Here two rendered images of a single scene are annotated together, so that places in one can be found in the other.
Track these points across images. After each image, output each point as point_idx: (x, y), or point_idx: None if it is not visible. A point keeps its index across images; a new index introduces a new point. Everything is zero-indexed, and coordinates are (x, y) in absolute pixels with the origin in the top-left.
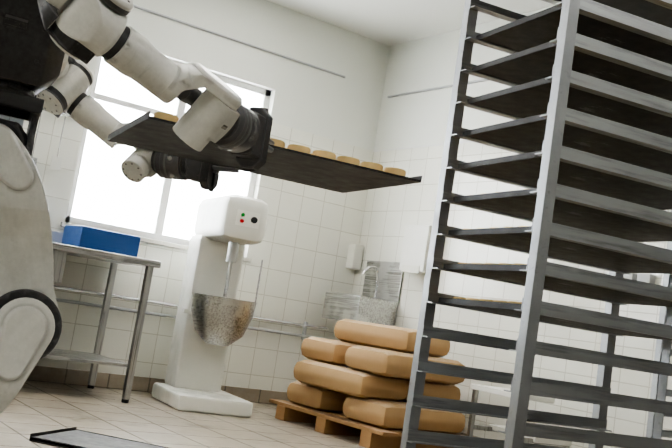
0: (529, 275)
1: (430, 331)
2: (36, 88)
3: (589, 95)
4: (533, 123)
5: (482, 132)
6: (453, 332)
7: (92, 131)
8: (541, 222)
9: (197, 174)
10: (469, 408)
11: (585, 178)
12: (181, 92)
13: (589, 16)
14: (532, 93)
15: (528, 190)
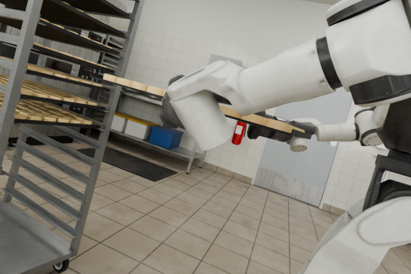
0: (111, 114)
1: None
2: (388, 148)
3: (103, 11)
4: (107, 29)
5: (67, 8)
6: None
7: (284, 104)
8: (120, 91)
9: None
10: None
11: (65, 39)
12: (316, 136)
13: None
14: (98, 2)
15: (104, 68)
